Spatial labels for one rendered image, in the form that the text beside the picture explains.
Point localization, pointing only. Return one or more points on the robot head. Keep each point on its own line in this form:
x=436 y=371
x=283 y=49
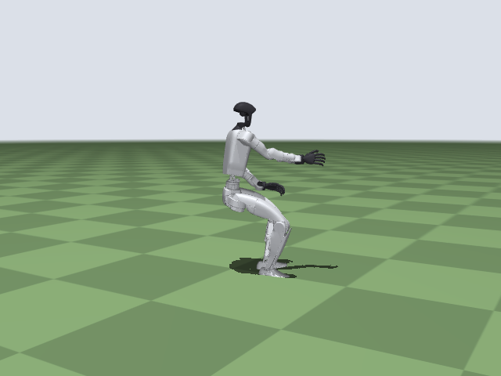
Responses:
x=246 y=110

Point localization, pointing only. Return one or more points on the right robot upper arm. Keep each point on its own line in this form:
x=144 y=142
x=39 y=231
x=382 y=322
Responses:
x=247 y=138

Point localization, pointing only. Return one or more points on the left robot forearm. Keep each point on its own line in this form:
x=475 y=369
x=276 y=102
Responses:
x=252 y=179

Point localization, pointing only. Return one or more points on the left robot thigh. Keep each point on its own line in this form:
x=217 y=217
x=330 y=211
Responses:
x=253 y=193

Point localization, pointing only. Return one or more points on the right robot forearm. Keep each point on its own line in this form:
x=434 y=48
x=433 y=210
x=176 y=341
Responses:
x=285 y=157

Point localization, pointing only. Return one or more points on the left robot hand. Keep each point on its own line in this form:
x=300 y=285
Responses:
x=272 y=186

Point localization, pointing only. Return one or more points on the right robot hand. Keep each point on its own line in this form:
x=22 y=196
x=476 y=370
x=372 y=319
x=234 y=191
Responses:
x=310 y=158

